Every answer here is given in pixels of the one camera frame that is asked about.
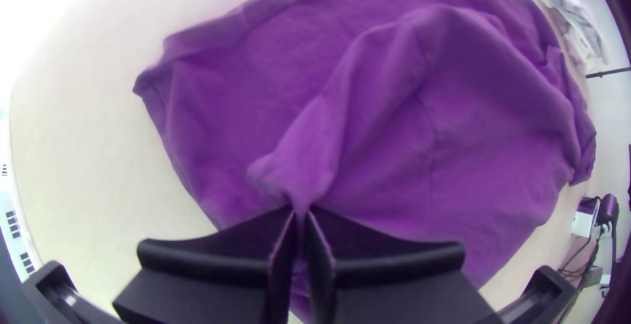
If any black t-shirt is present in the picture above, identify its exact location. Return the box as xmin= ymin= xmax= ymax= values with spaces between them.
xmin=132 ymin=0 xmax=598 ymax=324

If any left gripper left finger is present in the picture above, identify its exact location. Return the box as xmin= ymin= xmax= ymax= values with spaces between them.
xmin=112 ymin=205 xmax=298 ymax=324

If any pile of folded clothes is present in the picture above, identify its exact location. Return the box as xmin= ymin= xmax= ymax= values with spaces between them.
xmin=521 ymin=0 xmax=608 ymax=64

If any white laundry basket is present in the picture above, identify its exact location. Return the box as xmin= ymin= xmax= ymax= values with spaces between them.
xmin=0 ymin=161 xmax=43 ymax=283

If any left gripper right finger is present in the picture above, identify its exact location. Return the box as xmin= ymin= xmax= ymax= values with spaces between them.
xmin=302 ymin=205 xmax=500 ymax=324

